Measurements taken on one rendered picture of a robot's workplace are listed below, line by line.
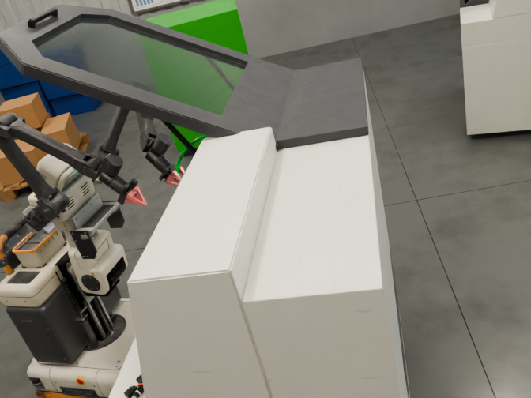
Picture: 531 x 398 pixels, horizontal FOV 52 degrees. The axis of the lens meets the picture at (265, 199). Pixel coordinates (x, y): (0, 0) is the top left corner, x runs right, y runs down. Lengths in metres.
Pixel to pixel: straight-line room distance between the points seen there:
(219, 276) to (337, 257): 0.25
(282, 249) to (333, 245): 0.12
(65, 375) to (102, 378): 0.23
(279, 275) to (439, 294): 2.20
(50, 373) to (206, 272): 2.21
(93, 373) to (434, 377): 1.69
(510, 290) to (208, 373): 2.31
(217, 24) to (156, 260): 4.31
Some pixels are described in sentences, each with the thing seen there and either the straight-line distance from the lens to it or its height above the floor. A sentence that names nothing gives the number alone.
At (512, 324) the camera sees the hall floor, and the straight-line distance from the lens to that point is 3.12.
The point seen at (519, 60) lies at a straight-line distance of 4.66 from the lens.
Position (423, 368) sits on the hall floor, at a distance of 2.91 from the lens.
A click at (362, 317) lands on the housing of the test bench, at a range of 1.11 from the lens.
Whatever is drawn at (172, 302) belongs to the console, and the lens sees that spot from 1.15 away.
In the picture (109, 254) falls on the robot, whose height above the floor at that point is 0.80.
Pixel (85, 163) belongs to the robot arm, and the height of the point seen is 1.43.
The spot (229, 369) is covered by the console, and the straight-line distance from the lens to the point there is 1.26.
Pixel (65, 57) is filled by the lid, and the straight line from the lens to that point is 1.95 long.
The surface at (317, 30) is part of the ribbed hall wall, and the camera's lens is 8.60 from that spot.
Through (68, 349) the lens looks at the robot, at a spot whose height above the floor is 0.39.
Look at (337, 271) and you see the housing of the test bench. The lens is 1.13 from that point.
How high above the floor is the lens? 2.15
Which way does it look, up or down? 28 degrees down
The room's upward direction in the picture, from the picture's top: 15 degrees counter-clockwise
